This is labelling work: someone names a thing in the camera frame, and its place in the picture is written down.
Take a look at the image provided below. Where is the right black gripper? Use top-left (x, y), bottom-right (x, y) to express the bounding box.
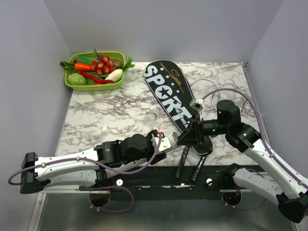
top-left (177, 113), bottom-right (229, 147)

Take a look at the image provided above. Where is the white shuttlecock tube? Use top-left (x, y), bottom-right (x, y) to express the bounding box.
top-left (166, 135), bottom-right (178, 152)

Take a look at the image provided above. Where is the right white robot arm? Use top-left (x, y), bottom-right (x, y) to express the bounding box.
top-left (177, 100), bottom-right (308, 223)

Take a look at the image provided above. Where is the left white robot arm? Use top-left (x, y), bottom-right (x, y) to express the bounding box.
top-left (20, 130), bottom-right (172, 194)

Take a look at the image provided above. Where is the black racket cover bag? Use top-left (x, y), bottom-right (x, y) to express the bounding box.
top-left (144, 59), bottom-right (214, 155)

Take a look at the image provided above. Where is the white toy radish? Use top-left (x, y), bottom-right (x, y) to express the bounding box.
top-left (105, 69), bottom-right (123, 82)

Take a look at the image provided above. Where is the red toy chili pepper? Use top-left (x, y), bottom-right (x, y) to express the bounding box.
top-left (79, 71), bottom-right (115, 84)

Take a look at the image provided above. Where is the green leafy toy vegetable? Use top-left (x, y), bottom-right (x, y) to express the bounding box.
top-left (122, 57), bottom-right (135, 72)

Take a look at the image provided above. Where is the red toy cherry bunch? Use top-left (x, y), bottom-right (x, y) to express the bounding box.
top-left (91, 54), bottom-right (115, 75)

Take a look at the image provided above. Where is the green toy cabbage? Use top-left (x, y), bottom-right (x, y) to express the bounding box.
top-left (67, 73), bottom-right (87, 86)

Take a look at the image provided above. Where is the orange toy carrot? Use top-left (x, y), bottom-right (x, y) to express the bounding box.
top-left (74, 63), bottom-right (93, 72)

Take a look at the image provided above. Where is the badminton racket left handle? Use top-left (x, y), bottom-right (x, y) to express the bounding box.
top-left (175, 146), bottom-right (189, 179)

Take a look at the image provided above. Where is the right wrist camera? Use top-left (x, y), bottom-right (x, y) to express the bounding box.
top-left (190, 98), bottom-right (204, 120)

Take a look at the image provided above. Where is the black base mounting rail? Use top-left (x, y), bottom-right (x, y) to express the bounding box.
top-left (69, 164), bottom-right (268, 201)

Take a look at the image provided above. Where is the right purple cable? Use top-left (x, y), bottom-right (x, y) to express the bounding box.
top-left (201, 88), bottom-right (308, 191)

